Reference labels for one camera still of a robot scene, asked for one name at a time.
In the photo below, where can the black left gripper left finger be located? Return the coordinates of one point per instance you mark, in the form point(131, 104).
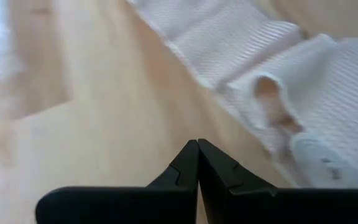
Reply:
point(135, 205)

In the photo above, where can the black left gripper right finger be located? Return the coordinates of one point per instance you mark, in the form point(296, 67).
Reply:
point(275, 208)

